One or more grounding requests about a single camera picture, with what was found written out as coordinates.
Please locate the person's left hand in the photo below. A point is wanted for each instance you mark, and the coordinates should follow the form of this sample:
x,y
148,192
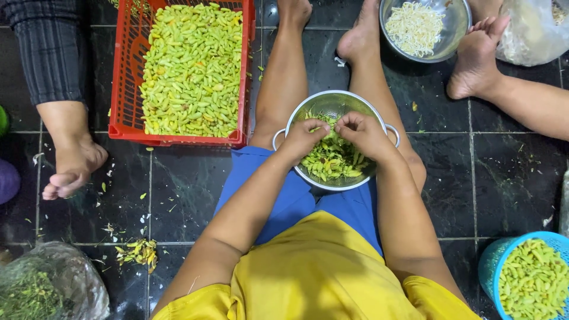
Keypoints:
x,y
298,141

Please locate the person's right hand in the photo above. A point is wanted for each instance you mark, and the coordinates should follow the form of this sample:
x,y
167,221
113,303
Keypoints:
x,y
370,137

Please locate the heap of green pod husks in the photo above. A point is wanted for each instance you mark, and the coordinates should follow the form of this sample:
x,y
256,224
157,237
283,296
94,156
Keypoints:
x,y
333,160

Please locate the metal colander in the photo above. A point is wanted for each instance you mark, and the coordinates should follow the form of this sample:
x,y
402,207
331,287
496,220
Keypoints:
x,y
333,103

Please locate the person's blue shorts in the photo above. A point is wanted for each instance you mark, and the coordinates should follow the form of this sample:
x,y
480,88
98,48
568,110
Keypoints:
x,y
275,195

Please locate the person's left leg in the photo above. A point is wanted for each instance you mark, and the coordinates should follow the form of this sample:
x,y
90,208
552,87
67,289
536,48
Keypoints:
x,y
284,75

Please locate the person's right leg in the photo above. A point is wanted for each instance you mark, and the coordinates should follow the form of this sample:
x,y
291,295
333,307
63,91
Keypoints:
x,y
369,66

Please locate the white peel scrap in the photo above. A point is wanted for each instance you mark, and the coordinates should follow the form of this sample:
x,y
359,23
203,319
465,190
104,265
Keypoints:
x,y
340,62

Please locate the heap of white peeled strips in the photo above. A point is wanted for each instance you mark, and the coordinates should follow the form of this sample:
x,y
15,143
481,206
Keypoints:
x,y
413,27

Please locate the heap of yellow-green pods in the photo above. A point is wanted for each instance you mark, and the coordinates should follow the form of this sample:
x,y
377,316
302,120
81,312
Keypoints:
x,y
191,71

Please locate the person's yellow shirt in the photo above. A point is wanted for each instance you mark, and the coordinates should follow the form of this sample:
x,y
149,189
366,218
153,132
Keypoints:
x,y
320,275

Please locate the metal bowl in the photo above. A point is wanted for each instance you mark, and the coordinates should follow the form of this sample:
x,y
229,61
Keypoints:
x,y
458,26

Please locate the blue plastic basket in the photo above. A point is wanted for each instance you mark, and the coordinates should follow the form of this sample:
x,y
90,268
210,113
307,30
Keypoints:
x,y
489,262

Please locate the red plastic crate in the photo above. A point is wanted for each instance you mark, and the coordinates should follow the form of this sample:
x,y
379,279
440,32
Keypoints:
x,y
126,89

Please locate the clear plastic bag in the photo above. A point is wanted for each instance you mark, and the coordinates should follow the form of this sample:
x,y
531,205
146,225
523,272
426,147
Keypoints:
x,y
533,35

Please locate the small pile of yellow husks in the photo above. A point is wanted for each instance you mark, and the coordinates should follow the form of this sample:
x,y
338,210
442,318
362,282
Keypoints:
x,y
140,253

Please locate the translucent plastic bag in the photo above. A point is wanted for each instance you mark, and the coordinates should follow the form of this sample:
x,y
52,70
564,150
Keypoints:
x,y
565,204

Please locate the pile of pale green pods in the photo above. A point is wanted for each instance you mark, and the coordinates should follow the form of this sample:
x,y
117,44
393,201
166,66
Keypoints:
x,y
533,280

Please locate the plastic bag of green waste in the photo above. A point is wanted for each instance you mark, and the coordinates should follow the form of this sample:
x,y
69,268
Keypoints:
x,y
49,284

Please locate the purple round object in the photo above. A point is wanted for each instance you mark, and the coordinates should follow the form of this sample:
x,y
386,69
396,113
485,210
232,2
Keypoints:
x,y
8,180

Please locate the green object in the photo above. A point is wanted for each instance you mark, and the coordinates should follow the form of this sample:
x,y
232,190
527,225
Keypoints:
x,y
2,121

